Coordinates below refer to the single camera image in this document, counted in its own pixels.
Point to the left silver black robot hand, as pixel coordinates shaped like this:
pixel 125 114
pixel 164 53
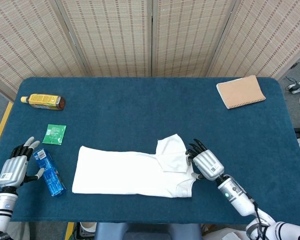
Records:
pixel 13 170

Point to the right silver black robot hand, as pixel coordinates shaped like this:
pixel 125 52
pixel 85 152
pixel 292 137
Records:
pixel 208 165

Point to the white t-shirt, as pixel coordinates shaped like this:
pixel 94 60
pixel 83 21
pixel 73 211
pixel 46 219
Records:
pixel 120 172

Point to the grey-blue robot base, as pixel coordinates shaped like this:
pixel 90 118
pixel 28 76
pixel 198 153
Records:
pixel 147 232

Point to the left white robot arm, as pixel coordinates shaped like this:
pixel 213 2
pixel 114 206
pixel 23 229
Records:
pixel 3 205

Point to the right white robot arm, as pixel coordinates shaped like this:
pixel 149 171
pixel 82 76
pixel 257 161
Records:
pixel 236 196

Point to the blue cardboard box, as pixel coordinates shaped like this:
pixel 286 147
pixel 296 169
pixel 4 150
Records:
pixel 51 175

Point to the yellow floor tape strip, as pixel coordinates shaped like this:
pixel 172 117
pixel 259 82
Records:
pixel 69 231
pixel 1 130

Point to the green sachet packet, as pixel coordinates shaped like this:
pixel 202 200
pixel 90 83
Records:
pixel 53 133

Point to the white paper sheet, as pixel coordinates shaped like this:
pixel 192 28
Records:
pixel 230 236

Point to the tea bottle with yellow label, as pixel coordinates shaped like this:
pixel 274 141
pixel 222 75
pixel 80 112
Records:
pixel 42 100

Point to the brown spiral notebook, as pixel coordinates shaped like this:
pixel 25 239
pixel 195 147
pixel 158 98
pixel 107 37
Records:
pixel 240 92

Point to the blue table cloth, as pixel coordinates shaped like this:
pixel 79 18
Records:
pixel 140 87

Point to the black power adapter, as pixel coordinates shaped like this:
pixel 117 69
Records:
pixel 293 87

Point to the woven bamboo folding screen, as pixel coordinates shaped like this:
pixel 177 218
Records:
pixel 110 37

